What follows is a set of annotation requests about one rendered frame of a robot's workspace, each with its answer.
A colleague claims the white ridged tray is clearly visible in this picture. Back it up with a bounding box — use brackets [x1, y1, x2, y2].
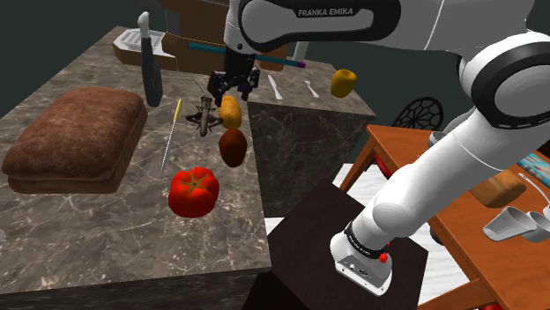
[112, 28, 175, 59]

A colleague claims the yellow handled knife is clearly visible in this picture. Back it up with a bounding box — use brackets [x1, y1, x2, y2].
[159, 98, 183, 181]

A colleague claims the blue book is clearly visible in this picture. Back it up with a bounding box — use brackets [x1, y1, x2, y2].
[517, 152, 550, 188]

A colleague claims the grey cup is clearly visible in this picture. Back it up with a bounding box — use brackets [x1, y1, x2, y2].
[481, 205, 539, 243]
[521, 210, 550, 245]

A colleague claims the dark brown potato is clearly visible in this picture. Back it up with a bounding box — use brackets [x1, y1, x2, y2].
[218, 128, 249, 169]

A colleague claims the brown bread loaf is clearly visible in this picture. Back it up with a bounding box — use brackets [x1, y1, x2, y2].
[1, 87, 149, 196]

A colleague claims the yellow potato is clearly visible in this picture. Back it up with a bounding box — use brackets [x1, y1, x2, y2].
[217, 94, 243, 130]

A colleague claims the small tan bread loaf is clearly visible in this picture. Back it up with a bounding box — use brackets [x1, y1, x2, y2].
[467, 168, 528, 210]

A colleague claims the black knife with pale handle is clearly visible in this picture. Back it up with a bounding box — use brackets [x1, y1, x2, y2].
[137, 11, 165, 109]

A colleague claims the dark robot stand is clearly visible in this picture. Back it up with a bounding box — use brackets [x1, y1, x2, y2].
[242, 177, 429, 310]

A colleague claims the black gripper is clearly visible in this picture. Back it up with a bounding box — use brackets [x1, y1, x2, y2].
[207, 47, 262, 108]

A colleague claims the brown wooden box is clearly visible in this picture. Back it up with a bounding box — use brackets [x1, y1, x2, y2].
[113, 0, 289, 73]

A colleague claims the black round chair back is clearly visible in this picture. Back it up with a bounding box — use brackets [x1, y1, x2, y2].
[390, 96, 445, 132]

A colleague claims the red tomato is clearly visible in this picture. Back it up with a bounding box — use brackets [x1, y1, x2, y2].
[167, 166, 220, 219]

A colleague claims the orange wooden table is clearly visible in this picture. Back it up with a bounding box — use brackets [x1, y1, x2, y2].
[338, 123, 550, 310]

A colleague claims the grey corkscrew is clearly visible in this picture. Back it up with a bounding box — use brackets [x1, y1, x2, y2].
[184, 78, 225, 138]

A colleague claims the white spoon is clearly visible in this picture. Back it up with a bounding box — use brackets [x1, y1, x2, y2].
[517, 172, 550, 208]

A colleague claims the yellow bell pepper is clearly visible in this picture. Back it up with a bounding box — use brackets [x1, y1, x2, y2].
[330, 68, 358, 100]

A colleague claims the teal pencil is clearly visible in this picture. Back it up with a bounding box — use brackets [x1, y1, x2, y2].
[187, 41, 308, 70]

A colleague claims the white plastic knife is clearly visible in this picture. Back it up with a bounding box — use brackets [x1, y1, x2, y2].
[266, 74, 284, 101]

